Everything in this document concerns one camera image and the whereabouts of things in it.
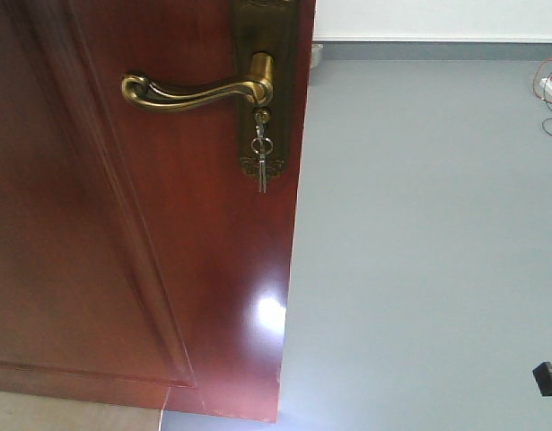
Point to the white power strip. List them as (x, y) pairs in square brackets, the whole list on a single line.
[(545, 91)]

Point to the brass handle backplate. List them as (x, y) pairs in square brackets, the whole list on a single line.
[(270, 27)]

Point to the plywood base platform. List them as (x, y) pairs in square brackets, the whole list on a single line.
[(30, 412)]

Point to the brass door handle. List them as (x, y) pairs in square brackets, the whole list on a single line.
[(255, 87)]

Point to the silver keys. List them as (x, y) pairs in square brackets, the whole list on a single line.
[(262, 146)]

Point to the brown wooden door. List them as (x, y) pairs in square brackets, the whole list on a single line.
[(135, 249)]

